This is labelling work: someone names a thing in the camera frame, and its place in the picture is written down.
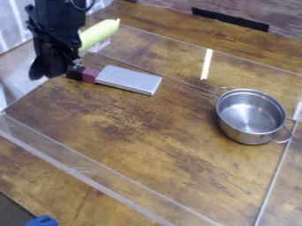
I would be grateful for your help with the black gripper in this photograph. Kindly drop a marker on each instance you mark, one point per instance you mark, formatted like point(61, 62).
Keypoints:
point(56, 48)

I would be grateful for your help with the spoon with yellow handle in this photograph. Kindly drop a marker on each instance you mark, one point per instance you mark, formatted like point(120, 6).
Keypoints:
point(97, 33)

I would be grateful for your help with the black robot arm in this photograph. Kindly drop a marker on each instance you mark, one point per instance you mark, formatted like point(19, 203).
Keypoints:
point(53, 23)

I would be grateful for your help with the blue object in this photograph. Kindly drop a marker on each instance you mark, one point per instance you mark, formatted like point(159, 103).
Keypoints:
point(43, 220)

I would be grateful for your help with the silver metal pot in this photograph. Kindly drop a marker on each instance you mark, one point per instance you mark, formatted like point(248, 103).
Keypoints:
point(251, 117)

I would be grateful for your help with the clear acrylic triangular bracket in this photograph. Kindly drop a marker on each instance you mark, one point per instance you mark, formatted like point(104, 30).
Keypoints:
point(99, 46)

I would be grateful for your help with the black wall strip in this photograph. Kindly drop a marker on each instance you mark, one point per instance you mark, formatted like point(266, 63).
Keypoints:
point(230, 19)

